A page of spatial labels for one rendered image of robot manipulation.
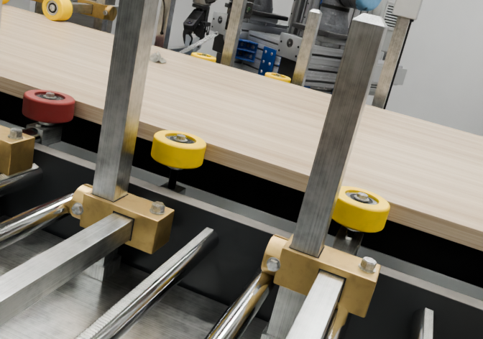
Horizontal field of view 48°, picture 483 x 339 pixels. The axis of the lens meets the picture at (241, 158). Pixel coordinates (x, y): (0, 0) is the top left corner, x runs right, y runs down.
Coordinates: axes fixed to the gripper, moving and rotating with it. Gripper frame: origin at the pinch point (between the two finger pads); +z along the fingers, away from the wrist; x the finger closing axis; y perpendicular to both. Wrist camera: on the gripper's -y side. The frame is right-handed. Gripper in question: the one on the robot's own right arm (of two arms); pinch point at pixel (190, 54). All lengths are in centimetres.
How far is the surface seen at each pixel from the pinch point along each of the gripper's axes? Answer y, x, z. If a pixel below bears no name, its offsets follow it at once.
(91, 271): -145, -56, 10
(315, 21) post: -36, -55, -26
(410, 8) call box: -37, -81, -35
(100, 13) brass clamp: -36.3, 20.1, -11.3
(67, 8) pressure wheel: -53, 21, -12
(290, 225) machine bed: -123, -78, 3
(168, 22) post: -34.7, -5.7, -13.9
